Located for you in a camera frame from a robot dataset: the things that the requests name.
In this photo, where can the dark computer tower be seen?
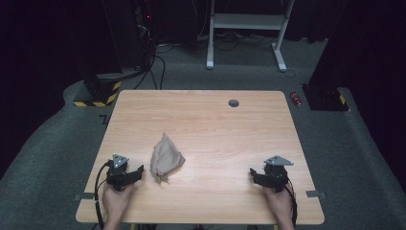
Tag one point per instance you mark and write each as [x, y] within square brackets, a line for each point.
[127, 32]

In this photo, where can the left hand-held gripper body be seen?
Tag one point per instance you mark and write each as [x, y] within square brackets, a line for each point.
[117, 174]

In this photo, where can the beige cloth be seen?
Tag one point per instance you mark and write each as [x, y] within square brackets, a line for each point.
[166, 159]

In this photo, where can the person's left hand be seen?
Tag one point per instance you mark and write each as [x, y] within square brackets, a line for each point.
[115, 199]

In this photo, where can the black yellow striped stand base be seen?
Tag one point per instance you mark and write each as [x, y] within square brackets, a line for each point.
[102, 92]

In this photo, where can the grey round table grommet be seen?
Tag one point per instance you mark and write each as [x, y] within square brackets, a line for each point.
[233, 103]

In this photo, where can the white metal stand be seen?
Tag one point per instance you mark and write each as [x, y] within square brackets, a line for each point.
[245, 21]

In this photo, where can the person's right hand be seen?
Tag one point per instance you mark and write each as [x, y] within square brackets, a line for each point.
[281, 204]

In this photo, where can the red can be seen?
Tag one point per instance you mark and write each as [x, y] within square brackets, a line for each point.
[296, 99]

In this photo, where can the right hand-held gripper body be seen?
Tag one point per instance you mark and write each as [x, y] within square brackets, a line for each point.
[276, 175]

